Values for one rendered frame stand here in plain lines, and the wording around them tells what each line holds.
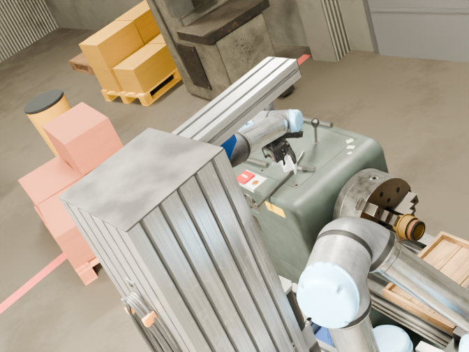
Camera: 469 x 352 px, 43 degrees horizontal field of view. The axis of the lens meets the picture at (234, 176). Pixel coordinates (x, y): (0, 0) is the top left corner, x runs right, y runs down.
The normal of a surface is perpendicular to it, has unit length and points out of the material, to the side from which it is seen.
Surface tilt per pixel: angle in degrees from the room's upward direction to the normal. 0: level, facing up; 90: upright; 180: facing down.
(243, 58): 90
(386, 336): 8
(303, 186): 0
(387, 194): 90
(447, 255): 0
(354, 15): 90
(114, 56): 90
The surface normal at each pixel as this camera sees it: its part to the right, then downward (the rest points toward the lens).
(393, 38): -0.66, 0.59
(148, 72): 0.72, 0.16
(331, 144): -0.33, -0.78
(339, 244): -0.08, -0.75
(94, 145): 0.55, 0.30
